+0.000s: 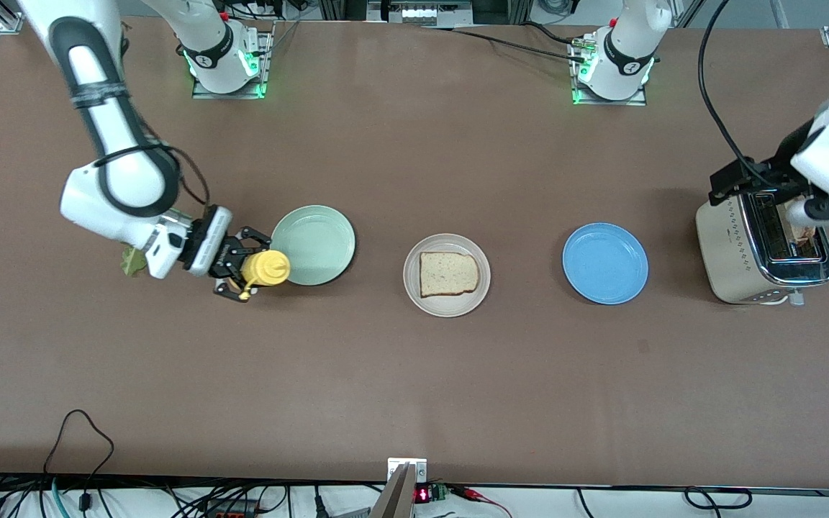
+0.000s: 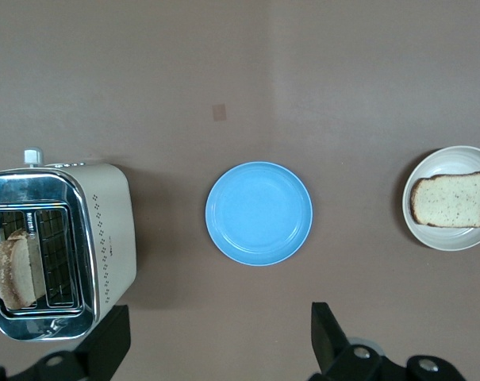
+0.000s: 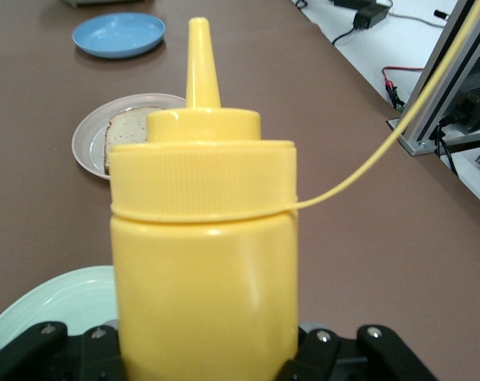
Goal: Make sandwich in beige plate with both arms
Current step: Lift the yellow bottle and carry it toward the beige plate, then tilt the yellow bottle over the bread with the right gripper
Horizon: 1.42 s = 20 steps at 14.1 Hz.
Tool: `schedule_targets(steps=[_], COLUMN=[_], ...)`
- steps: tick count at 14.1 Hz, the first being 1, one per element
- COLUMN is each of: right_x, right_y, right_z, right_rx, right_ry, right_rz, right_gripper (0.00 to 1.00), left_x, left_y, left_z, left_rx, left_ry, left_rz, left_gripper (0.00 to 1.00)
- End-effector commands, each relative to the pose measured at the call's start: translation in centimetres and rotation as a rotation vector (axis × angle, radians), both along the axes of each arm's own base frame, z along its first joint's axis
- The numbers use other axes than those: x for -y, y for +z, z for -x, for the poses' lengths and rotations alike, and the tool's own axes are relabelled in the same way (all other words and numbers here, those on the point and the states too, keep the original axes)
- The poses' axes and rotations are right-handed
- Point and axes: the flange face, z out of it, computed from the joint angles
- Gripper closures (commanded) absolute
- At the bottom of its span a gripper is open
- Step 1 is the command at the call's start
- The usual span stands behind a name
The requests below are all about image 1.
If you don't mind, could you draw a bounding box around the yellow squeeze sauce bottle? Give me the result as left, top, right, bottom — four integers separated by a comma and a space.
240, 248, 291, 299

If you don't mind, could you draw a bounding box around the brown crust bread slice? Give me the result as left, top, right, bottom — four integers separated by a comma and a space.
787, 204, 818, 242
419, 251, 480, 299

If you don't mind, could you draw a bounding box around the green lettuce leaf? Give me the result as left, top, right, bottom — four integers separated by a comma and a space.
121, 245, 149, 278

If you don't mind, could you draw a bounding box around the mint green plate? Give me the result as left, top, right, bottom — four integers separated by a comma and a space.
271, 205, 356, 287

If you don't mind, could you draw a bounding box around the blue plate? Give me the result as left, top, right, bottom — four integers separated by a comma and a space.
562, 222, 650, 305

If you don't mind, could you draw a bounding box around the beige plate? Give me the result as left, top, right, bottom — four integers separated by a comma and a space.
403, 233, 491, 318

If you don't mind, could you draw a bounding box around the beige metal toaster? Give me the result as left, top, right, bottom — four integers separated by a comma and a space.
695, 180, 829, 306

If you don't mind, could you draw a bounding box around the white power strip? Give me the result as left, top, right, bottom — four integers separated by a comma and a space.
368, 0, 474, 28

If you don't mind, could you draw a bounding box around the red clip lead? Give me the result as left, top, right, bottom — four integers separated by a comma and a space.
450, 484, 515, 518

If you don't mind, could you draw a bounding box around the looped thin black cable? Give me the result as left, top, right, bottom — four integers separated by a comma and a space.
42, 409, 115, 479

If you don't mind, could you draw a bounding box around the short black table cable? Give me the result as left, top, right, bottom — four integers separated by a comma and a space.
521, 20, 588, 47

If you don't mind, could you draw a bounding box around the long black table cable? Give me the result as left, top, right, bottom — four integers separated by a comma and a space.
420, 25, 588, 64

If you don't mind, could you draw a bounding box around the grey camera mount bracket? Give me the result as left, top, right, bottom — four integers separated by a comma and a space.
371, 458, 430, 518

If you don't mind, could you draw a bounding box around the coiled black cable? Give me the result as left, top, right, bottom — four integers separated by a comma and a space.
683, 486, 755, 511

